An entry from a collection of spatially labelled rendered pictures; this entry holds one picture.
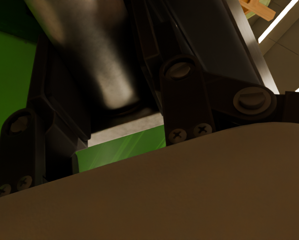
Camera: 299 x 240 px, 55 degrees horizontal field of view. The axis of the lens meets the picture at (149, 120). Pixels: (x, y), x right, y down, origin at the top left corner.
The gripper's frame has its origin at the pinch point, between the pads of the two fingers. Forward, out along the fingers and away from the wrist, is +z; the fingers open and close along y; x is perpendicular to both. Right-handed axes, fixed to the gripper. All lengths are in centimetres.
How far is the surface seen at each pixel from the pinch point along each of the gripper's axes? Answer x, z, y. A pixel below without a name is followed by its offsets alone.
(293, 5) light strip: -350, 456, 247
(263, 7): -157, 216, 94
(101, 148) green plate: -7.4, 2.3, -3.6
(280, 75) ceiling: -506, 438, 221
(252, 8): -154, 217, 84
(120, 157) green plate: -8.8, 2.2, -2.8
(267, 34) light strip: -400, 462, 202
